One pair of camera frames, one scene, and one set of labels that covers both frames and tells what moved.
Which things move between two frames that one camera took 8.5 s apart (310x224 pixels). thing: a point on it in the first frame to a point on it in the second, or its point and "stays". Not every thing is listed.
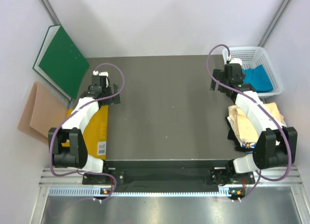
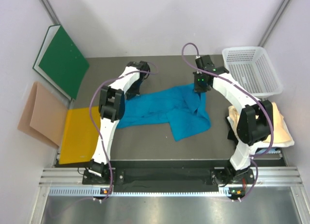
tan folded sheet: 43,112 stays
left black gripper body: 107,91 to 134,88
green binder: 60,61 stays
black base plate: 166,175 stays
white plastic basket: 252,57 stays
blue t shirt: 258,78 to 183,109
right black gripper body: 219,75 to 198,85
